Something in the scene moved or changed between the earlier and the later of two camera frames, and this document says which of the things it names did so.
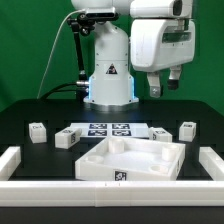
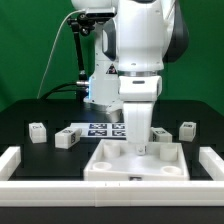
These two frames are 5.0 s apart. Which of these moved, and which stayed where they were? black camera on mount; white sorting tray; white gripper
Moved: white gripper; white sorting tray
Stayed: black camera on mount
